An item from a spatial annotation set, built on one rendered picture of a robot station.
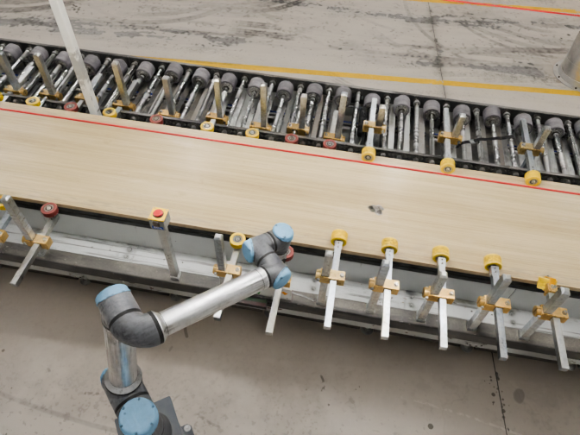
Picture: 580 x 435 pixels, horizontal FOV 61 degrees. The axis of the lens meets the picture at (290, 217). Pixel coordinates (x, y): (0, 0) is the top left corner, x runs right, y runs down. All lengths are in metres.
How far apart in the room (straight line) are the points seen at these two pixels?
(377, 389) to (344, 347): 0.32
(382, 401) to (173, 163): 1.84
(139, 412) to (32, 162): 1.57
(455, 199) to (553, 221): 0.52
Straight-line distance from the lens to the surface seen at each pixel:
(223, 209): 2.59
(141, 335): 1.68
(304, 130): 3.07
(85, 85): 3.23
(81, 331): 3.42
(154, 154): 2.93
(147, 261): 2.80
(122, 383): 2.17
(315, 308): 2.51
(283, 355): 3.14
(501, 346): 2.33
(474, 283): 2.66
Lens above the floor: 2.90
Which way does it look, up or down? 52 degrees down
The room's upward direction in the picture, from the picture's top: 3 degrees clockwise
